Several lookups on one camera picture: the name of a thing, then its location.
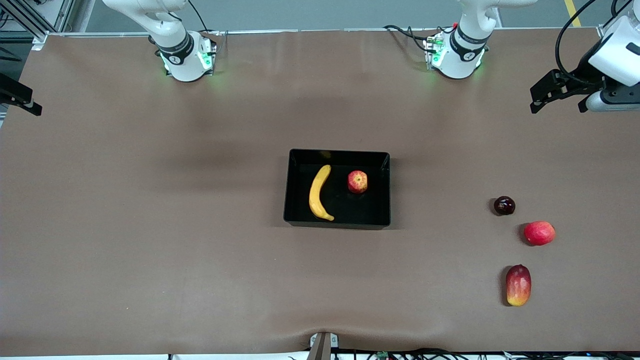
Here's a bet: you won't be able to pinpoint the aluminium frame profile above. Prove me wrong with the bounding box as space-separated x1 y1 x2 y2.
0 0 76 51

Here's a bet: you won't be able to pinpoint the red yellow mango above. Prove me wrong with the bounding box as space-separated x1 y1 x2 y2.
505 264 532 307

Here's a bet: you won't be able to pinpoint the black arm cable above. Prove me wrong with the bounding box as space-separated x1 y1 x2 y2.
187 0 209 34
555 0 621 81

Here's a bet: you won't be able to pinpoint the brown table mat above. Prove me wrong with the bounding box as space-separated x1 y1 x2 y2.
0 29 640 357

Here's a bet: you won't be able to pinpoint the black rectangular plastic box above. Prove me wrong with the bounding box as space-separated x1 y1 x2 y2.
283 148 391 231

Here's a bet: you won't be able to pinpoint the large red apple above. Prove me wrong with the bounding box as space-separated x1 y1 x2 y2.
523 220 556 247

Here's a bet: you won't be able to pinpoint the brown camera mount post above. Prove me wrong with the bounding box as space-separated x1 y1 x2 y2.
307 331 339 360

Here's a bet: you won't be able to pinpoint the small red yellow apple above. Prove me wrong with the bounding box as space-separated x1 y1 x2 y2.
347 170 368 194

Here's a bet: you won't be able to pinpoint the yellow banana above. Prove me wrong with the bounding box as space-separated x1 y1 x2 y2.
308 164 335 222

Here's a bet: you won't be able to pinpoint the black arm base cables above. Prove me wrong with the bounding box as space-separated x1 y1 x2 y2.
383 24 437 54

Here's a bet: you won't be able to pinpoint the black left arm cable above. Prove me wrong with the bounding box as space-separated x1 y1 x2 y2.
555 0 621 81

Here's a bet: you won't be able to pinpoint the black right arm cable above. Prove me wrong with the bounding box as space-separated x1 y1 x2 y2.
187 0 209 34

